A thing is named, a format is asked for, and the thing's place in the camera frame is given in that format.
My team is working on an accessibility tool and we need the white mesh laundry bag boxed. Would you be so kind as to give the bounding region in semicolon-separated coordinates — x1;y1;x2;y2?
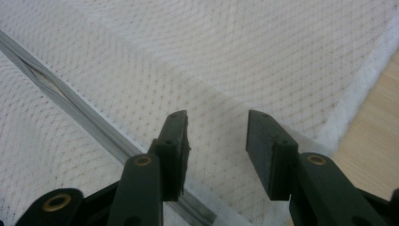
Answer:
0;0;399;226

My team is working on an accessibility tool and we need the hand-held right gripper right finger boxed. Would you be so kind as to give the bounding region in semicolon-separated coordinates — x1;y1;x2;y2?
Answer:
246;109;391;226

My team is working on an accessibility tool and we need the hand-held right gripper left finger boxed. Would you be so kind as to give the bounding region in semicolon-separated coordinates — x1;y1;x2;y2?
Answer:
106;109;192;226

